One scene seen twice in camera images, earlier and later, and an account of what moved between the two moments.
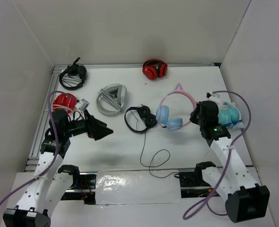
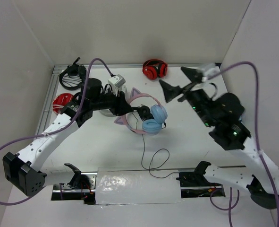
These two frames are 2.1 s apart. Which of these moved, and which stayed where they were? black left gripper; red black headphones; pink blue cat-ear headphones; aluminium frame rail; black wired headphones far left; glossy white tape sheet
Moved: black left gripper; pink blue cat-ear headphones
Stayed: aluminium frame rail; red black headphones; glossy white tape sheet; black wired headphones far left
